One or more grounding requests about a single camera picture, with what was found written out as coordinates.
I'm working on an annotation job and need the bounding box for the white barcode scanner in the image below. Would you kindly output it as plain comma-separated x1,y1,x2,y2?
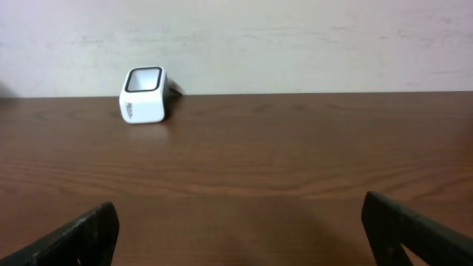
119,66,169,124

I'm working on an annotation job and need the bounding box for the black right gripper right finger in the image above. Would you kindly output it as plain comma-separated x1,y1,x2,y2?
361,191,472,266

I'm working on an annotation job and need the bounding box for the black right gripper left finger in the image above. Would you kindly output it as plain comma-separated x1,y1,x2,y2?
1,202,120,266

